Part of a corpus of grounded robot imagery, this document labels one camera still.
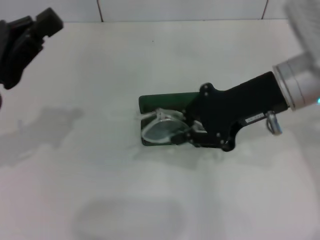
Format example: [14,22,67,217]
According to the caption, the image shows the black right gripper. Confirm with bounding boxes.
[171,71,289,153]

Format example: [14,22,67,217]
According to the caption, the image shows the clear plastic glasses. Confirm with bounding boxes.
[136,107,208,145]

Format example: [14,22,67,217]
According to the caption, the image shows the dark green glasses case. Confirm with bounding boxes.
[138,91,201,148]

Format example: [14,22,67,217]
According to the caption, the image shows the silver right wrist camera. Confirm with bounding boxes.
[283,0,320,61]

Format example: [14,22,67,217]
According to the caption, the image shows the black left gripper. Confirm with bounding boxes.
[0,7,65,91]

